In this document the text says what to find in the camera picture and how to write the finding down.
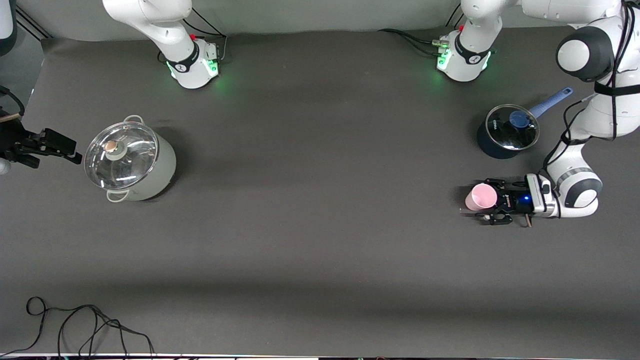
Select pink plastic cup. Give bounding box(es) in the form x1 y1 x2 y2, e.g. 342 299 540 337
465 183 499 212

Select dark blue saucepan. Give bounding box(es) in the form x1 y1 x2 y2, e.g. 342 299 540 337
476 87 575 160

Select glass lid with blue knob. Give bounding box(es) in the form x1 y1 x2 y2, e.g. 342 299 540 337
485 104 541 151

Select grey-green cooking pot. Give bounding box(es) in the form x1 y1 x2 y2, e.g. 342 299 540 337
84 115 177 203

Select dark grey table mat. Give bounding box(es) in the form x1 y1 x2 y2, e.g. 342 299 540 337
0 22 640 357

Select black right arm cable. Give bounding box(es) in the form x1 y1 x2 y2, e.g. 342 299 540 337
0 85 27 123

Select black diagonal rail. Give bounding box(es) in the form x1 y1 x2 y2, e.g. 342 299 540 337
15 7 52 41

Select thin black loose cable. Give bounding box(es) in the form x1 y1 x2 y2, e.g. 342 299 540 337
0 296 156 357

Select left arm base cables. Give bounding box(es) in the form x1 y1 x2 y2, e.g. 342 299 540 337
378 7 468 58

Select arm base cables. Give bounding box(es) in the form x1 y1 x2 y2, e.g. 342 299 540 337
378 7 468 58
157 7 228 66

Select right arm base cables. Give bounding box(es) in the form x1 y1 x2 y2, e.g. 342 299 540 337
157 7 228 66

